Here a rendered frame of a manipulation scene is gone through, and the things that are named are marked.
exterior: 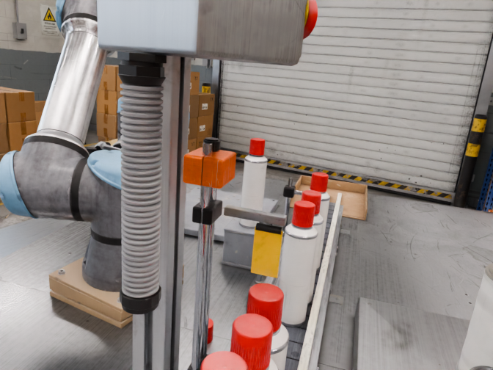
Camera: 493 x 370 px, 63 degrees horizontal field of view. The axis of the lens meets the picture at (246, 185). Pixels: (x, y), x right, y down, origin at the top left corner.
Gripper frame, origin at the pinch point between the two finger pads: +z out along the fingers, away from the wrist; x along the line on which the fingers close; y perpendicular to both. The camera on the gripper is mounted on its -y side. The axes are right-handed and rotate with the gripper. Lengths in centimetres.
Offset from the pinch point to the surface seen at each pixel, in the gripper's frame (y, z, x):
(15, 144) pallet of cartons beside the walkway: -137, -244, 84
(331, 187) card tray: 77, -54, 6
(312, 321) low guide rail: 49, 46, -2
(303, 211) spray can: 44, 41, -17
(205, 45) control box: 27, 71, -38
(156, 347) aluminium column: 27, 57, -2
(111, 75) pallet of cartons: -90, -334, 22
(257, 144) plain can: 37.5, 10.7, -18.9
